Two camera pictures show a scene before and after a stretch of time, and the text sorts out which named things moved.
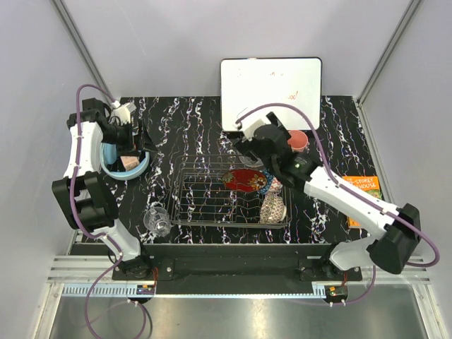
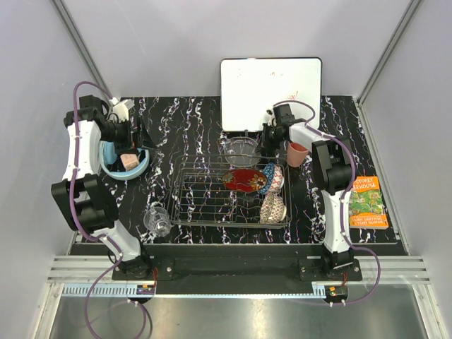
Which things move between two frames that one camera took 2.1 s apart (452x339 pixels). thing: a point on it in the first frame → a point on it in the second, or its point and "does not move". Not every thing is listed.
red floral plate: (244, 180) does not move
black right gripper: (248, 145) → (267, 147)
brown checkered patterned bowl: (273, 208) does not move
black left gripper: (128, 149) does not move
